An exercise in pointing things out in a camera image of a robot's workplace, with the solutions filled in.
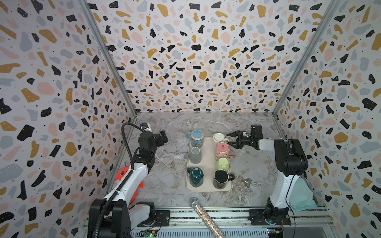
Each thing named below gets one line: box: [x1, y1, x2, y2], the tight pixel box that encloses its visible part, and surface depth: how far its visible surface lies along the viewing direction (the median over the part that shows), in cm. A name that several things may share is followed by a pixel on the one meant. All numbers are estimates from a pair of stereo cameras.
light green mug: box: [215, 157, 231, 172], surface depth 85 cm
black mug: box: [212, 169, 236, 190], surface depth 81 cm
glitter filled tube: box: [190, 197, 226, 238], surface depth 73 cm
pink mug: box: [214, 141, 236, 161], surface depth 89 cm
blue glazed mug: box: [186, 129, 205, 149], surface depth 97 cm
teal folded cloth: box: [288, 177, 321, 213], surface depth 80 cm
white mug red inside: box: [212, 132, 230, 143], surface depth 99 cm
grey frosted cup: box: [189, 146, 202, 165], surface depth 92 cm
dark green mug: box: [187, 167, 204, 188], surface depth 80 cm
